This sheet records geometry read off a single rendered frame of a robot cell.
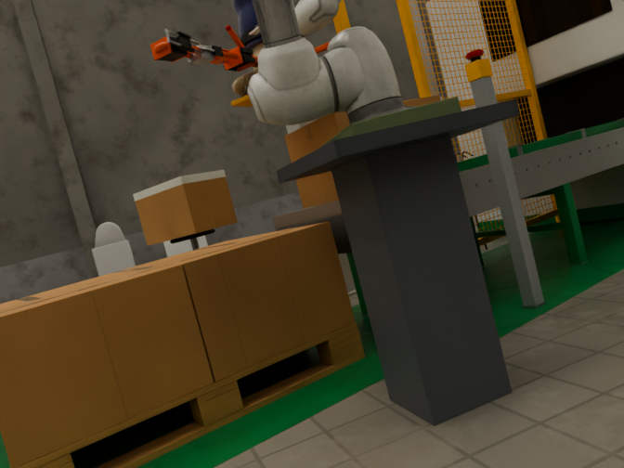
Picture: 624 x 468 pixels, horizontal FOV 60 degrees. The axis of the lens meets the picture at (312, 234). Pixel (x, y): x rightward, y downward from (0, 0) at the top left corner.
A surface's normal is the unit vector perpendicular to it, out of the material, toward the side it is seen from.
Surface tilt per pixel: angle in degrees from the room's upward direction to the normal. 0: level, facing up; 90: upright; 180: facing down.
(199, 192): 90
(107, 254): 90
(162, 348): 90
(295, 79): 106
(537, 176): 90
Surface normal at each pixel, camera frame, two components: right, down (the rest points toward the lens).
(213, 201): 0.75, -0.15
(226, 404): 0.54, -0.09
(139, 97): 0.32, -0.03
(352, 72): 0.04, 0.01
